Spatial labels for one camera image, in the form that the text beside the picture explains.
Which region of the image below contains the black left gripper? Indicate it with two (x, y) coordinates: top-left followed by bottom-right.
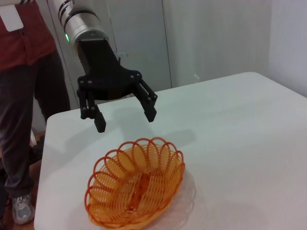
(76, 37), (159, 133)

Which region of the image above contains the orange plastic wire basket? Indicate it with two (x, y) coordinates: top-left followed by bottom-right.
(83, 137), (186, 228)

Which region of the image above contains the person in red shirt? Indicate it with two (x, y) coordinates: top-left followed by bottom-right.
(0, 0), (71, 225)

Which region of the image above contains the white rectangular badge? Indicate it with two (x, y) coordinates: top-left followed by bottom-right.
(0, 4), (24, 32)

